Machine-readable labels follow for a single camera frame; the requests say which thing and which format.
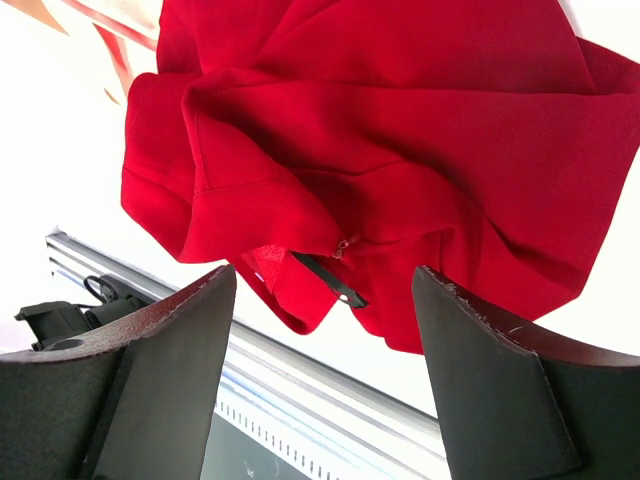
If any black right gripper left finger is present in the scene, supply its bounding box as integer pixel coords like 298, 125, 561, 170
1, 266, 236, 479

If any red skirt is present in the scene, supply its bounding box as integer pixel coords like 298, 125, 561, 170
121, 1, 639, 354

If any salmon pink garment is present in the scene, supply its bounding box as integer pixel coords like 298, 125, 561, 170
6, 1, 162, 105

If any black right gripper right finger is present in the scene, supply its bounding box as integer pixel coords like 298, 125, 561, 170
412, 267, 639, 479

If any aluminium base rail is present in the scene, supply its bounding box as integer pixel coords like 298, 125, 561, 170
44, 224, 441, 471

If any white slotted cable duct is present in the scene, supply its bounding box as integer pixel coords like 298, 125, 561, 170
202, 399, 353, 479

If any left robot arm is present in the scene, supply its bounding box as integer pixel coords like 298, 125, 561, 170
14, 275, 154, 351

